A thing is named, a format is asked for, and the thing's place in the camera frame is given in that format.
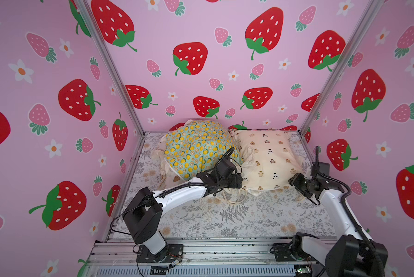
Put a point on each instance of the left aluminium frame post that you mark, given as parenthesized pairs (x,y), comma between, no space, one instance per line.
(90,21)

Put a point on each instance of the lemon print pillow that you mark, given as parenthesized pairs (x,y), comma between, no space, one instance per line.
(197,146)

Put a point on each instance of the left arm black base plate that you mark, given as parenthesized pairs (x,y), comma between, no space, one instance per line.
(170,254)

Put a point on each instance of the right aluminium frame post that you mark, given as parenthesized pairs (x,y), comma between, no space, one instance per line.
(356,38)

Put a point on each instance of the cream bear print pillow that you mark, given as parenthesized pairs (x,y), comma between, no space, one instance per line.
(268,159)

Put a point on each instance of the cream large-bear print pillow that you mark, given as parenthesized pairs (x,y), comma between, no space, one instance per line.
(168,178)

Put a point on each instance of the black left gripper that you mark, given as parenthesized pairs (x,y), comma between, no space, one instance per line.
(233,178)

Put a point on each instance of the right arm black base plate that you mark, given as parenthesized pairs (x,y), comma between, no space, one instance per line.
(284,253)

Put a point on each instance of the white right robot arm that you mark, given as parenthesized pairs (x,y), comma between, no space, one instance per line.
(355,254)

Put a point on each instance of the aluminium frame post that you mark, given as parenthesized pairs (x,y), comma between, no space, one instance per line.
(90,21)
(356,38)

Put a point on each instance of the floral grey table mat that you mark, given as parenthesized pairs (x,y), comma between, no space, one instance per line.
(233,213)

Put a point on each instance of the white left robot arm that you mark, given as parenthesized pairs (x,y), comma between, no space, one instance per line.
(143,214)

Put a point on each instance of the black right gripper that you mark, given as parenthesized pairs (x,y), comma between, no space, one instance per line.
(297,180)

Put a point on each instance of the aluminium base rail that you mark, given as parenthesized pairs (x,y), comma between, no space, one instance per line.
(214,257)

